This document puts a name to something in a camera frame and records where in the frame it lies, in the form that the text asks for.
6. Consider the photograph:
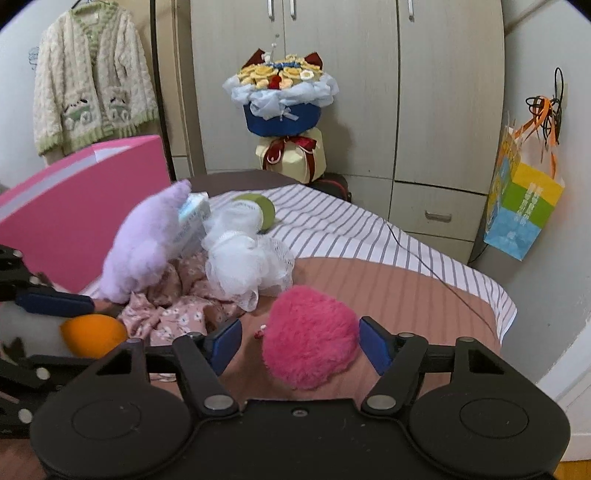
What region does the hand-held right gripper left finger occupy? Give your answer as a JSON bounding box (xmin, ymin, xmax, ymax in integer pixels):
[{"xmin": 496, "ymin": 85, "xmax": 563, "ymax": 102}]
[{"xmin": 92, "ymin": 318, "xmax": 243, "ymax": 418}]

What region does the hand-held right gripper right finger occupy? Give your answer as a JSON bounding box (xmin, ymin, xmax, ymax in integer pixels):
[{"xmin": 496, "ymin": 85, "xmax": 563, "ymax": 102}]
[{"xmin": 359, "ymin": 316, "xmax": 506, "ymax": 416}]

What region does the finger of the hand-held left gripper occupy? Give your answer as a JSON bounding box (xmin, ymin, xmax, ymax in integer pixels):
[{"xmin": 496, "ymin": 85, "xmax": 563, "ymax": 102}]
[
  {"xmin": 0, "ymin": 244, "xmax": 96, "ymax": 319},
  {"xmin": 0, "ymin": 353, "xmax": 100, "ymax": 438}
]

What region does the white penguin plush toy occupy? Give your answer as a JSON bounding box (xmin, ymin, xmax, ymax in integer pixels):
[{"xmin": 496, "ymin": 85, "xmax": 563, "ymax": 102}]
[{"xmin": 0, "ymin": 300, "xmax": 131, "ymax": 366}]

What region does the pink floral cloth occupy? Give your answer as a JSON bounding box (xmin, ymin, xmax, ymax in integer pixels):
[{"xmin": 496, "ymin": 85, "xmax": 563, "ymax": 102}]
[{"xmin": 119, "ymin": 253, "xmax": 248, "ymax": 348}]

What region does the pink fluffy plush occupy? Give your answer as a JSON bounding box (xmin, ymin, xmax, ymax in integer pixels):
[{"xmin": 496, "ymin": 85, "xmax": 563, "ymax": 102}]
[{"xmin": 255, "ymin": 284, "xmax": 361, "ymax": 391}]

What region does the pink storage box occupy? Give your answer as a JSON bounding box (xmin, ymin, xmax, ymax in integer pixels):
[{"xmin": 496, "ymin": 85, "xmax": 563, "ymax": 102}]
[{"xmin": 0, "ymin": 135, "xmax": 172, "ymax": 297}]

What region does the purple plush toy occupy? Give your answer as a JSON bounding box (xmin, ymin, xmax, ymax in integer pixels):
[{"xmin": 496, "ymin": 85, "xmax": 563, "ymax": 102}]
[{"xmin": 99, "ymin": 179, "xmax": 212, "ymax": 305}]

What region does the brown blanket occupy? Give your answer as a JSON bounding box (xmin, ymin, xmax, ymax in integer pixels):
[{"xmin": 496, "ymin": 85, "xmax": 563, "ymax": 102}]
[{"xmin": 92, "ymin": 256, "xmax": 502, "ymax": 403}]

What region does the striped bed sheet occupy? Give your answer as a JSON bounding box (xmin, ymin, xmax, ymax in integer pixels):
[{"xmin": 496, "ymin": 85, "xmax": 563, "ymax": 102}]
[{"xmin": 88, "ymin": 184, "xmax": 518, "ymax": 343}]

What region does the white rectangular carton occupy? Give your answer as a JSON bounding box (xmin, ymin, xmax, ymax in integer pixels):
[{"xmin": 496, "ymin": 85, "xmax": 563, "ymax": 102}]
[{"xmin": 173, "ymin": 193, "xmax": 213, "ymax": 260}]

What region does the green round puff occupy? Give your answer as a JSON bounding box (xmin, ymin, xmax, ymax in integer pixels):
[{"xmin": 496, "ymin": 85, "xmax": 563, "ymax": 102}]
[{"xmin": 231, "ymin": 194, "xmax": 277, "ymax": 234}]

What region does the cream gift box red ribbon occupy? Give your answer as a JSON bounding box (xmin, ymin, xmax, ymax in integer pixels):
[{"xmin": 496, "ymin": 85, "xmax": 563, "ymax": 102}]
[{"xmin": 255, "ymin": 127, "xmax": 328, "ymax": 184}]

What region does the colourful paper gift bag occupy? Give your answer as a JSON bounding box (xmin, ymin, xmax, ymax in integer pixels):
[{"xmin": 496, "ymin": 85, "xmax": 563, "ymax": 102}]
[{"xmin": 483, "ymin": 121, "xmax": 567, "ymax": 263}]

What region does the cream knitted cardigan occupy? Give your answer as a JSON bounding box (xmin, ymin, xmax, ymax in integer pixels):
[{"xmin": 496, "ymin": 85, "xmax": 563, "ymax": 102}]
[{"xmin": 33, "ymin": 0, "xmax": 160, "ymax": 157}]

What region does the beige wardrobe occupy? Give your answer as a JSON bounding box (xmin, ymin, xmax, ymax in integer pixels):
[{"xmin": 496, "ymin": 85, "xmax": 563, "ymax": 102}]
[{"xmin": 173, "ymin": 0, "xmax": 507, "ymax": 265}]

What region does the flower bouquet with blue wrap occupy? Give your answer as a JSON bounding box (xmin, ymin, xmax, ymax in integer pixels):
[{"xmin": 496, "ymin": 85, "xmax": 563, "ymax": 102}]
[{"xmin": 222, "ymin": 43, "xmax": 341, "ymax": 138}]

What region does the black cable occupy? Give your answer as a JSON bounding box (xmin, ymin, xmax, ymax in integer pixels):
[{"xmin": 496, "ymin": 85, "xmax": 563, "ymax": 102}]
[{"xmin": 385, "ymin": 217, "xmax": 502, "ymax": 345}]

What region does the orange ribbons and black cord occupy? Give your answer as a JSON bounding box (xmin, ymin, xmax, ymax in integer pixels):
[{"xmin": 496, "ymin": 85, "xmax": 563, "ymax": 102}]
[{"xmin": 523, "ymin": 67, "xmax": 567, "ymax": 149}]

